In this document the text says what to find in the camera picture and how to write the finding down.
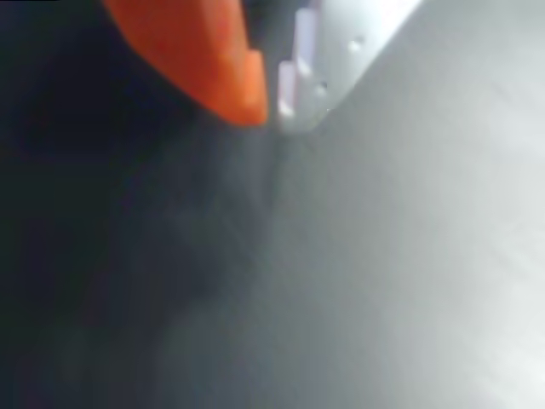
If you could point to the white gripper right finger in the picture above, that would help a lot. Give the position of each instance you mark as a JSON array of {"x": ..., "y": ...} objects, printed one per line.
[{"x": 336, "y": 51}]

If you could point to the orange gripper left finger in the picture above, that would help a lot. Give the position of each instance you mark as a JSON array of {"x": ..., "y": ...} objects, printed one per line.
[{"x": 204, "y": 51}]

